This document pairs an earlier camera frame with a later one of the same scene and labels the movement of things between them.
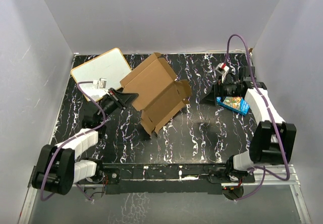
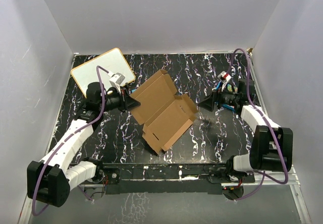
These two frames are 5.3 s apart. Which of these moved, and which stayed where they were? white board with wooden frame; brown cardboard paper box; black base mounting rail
Moved: brown cardboard paper box
Stayed: black base mounting rail; white board with wooden frame
